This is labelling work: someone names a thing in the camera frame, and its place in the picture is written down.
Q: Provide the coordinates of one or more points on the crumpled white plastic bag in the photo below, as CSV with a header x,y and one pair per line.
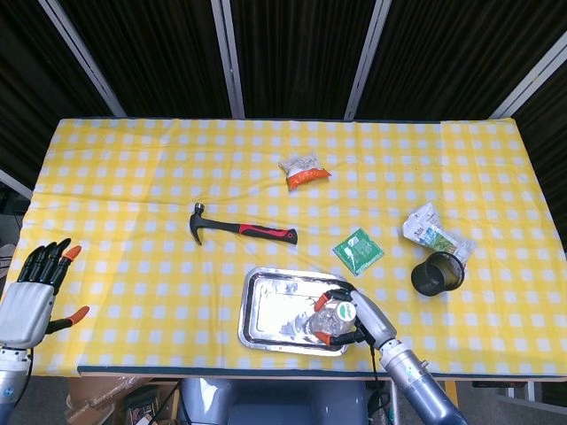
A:
x,y
425,230

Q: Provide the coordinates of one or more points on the orange white snack packet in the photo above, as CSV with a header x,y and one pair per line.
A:
x,y
305,175

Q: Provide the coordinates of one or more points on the brown cardboard box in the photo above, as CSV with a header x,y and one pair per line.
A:
x,y
102,398

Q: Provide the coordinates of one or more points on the stainless steel tray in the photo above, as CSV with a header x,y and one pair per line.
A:
x,y
274,310

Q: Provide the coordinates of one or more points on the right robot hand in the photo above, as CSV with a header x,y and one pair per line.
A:
x,y
374,319

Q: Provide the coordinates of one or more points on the green flat sachet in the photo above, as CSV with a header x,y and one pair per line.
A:
x,y
359,251

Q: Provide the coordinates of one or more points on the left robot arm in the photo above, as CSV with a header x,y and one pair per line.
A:
x,y
11,385

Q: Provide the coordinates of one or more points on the white partition frame post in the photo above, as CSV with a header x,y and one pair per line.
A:
x,y
367,57
230,57
15,182
84,59
527,75

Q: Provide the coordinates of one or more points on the black mesh pen cup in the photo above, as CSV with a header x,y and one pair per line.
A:
x,y
432,279

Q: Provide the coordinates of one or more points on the yellow white checked tablecloth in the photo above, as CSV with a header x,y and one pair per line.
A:
x,y
133,186

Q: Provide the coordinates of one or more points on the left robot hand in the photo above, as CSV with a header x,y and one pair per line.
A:
x,y
24,310

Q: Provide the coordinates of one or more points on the grey blue robot torso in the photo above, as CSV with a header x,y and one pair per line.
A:
x,y
274,403

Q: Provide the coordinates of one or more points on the black red claw hammer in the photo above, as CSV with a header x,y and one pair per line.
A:
x,y
248,229

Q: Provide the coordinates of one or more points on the clear plastic water bottle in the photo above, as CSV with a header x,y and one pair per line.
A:
x,y
339,316

